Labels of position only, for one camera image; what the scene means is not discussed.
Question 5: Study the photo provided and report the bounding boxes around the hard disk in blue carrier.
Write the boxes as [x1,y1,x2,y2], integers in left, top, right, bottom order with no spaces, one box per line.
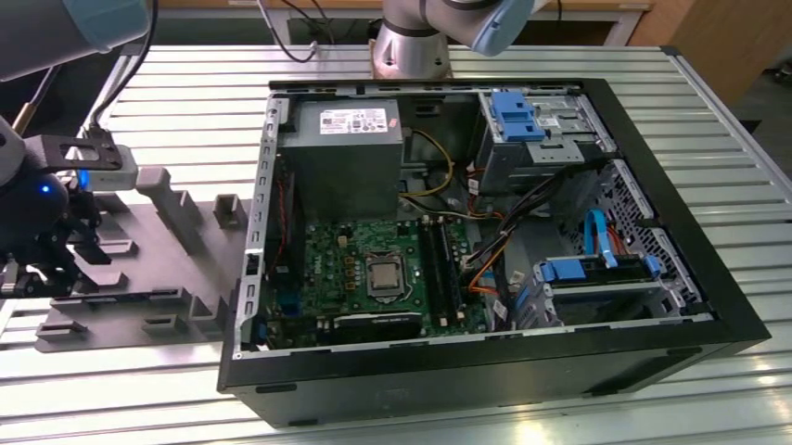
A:
[534,256,664,291]

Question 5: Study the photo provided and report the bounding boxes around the blue looped disk wire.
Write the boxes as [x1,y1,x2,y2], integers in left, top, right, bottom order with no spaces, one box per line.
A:
[582,209,620,270]

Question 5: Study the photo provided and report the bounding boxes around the pale blue flat wire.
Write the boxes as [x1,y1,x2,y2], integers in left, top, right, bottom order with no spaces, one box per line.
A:
[512,283,534,326]

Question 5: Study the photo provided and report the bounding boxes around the green motherboard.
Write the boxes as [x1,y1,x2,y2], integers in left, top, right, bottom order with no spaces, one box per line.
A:
[265,215,497,347]

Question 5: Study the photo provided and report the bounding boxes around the metal disk bay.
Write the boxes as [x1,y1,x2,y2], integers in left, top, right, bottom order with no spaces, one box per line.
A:
[530,256,688,330]

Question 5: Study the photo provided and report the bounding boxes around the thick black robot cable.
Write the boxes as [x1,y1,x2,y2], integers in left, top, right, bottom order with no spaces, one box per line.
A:
[86,0,160,140]

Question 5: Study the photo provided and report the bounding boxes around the orange wires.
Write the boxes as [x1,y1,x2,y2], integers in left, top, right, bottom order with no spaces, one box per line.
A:
[466,229,518,297]

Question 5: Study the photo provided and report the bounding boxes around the grey plastic parts rack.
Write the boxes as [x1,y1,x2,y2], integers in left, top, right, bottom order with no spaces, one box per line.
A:
[33,167,262,354]

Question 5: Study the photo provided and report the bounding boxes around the wire locking lever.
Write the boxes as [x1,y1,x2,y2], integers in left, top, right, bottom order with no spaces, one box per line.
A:
[399,253,417,303]

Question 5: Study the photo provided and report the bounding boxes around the black open PC case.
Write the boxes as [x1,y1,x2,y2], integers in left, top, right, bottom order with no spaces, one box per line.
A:
[215,77,773,428]

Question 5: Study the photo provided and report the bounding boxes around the RAM slot with white clips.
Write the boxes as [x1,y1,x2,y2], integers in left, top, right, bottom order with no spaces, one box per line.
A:
[425,216,449,325]

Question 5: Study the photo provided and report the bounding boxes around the brown wooden cabinet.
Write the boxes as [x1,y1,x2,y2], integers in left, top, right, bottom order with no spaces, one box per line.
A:
[628,0,792,108]

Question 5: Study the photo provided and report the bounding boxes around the black graphics card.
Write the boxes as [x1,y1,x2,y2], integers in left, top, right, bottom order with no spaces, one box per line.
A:
[314,309,426,347]

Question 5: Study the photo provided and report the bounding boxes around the silver CPU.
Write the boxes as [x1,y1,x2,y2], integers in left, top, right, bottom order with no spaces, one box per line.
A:
[369,264,403,289]

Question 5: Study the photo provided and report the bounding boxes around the metal drive cage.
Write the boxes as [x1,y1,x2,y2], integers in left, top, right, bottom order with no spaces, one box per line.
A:
[476,90,620,196]

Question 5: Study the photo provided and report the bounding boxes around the thin red wire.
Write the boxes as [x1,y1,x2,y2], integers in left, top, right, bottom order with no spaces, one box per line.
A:
[275,172,295,247]

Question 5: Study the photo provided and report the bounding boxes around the yellow wire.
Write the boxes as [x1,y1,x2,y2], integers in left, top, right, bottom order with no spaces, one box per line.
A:
[398,129,457,200]

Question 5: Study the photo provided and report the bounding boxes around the blue plastic bay bracket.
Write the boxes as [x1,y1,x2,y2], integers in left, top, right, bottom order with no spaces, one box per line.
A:
[492,91,548,143]

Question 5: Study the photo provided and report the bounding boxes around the CPU socket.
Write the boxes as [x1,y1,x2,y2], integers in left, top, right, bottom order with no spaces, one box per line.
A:
[361,248,415,305]

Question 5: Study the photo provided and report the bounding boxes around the metal socket cover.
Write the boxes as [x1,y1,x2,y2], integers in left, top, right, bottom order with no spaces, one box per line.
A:
[362,252,411,301]

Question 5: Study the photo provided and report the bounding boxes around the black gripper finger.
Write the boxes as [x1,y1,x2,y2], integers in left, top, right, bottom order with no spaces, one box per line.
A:
[63,189,114,267]
[0,230,86,299]

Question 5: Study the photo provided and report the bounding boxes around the black cable bundle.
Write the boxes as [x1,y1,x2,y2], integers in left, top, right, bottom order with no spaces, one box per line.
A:
[461,159,614,270]

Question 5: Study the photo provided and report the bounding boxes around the grey power supply unit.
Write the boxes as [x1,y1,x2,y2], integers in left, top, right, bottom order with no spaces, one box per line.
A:
[275,95,407,222]

